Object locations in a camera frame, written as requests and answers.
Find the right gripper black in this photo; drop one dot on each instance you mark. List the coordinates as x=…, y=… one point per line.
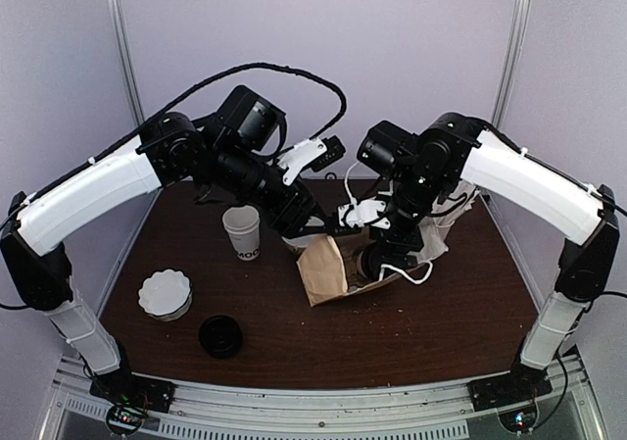
x=390, y=243

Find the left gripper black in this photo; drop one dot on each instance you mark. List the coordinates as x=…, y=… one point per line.
x=277, y=220

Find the brown paper bag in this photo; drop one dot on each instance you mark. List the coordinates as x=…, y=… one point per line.
x=328, y=267

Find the white paper coffee cup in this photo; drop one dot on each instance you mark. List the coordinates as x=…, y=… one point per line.
x=369, y=262

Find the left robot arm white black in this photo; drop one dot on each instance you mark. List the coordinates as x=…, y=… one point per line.
x=223, y=149

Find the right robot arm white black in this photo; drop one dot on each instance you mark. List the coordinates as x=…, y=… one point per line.
x=426, y=168

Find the white round ceramic bowl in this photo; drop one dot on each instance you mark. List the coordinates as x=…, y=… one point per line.
x=297, y=245

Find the bundle of white wrapped straws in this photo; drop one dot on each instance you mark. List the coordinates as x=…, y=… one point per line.
x=447, y=210

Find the stack of white paper cups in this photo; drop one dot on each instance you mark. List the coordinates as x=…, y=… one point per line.
x=242, y=224

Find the stack of black lids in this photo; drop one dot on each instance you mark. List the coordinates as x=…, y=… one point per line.
x=220, y=337

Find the white scalloped ceramic dish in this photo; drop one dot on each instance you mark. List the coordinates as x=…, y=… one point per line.
x=166, y=295

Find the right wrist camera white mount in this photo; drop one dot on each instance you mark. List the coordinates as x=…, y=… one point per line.
x=370, y=212

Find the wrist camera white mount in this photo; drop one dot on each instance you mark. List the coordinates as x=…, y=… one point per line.
x=315, y=154
x=370, y=212

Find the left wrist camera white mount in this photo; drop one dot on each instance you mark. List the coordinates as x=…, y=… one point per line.
x=315, y=154

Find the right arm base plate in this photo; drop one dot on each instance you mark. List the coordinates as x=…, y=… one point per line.
x=516, y=386

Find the aluminium front rail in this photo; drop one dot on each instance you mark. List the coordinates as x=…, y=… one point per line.
x=441, y=410

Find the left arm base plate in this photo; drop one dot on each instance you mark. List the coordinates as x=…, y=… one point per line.
x=142, y=393

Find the right aluminium corner post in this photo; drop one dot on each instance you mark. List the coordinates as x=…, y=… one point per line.
x=518, y=26

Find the aluminium corner post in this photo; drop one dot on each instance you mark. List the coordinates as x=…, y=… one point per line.
x=127, y=69
x=518, y=26

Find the left aluminium corner post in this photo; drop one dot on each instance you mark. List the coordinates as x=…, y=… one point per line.
x=127, y=69

